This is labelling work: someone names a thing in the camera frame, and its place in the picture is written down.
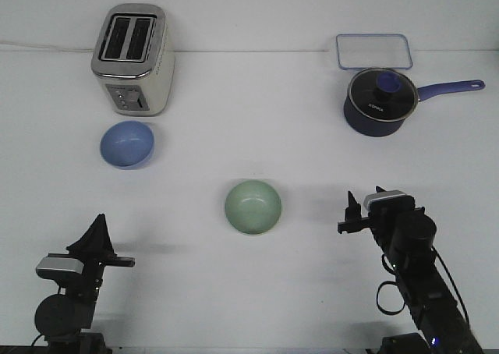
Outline silver two-slot toaster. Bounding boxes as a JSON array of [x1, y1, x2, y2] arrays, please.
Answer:
[[90, 3, 175, 117]]

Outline glass pot lid blue knob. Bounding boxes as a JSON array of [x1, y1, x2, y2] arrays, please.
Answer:
[[348, 68, 418, 122]]

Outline white toaster power cord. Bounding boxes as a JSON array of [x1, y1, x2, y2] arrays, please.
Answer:
[[0, 38, 95, 53]]

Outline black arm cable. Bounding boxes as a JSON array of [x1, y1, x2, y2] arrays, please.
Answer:
[[375, 248, 475, 334]]

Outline blue bowl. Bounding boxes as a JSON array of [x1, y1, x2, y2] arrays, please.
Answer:
[[99, 120, 155, 170]]

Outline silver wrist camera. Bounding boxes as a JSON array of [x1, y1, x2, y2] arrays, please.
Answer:
[[35, 257, 84, 281], [363, 190, 416, 215]]

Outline clear container lid blue rim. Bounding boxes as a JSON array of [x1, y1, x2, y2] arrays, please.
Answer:
[[335, 34, 413, 70]]

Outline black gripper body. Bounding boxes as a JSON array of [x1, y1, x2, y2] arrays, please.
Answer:
[[338, 207, 427, 260], [47, 253, 135, 303]]

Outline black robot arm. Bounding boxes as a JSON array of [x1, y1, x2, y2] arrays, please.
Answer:
[[34, 214, 135, 353], [338, 187, 483, 353]]

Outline green bowl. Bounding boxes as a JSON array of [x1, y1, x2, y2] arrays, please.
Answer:
[[224, 179, 282, 235]]

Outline blue saucepan with handle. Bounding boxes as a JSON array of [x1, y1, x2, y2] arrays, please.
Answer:
[[344, 80, 486, 137]]

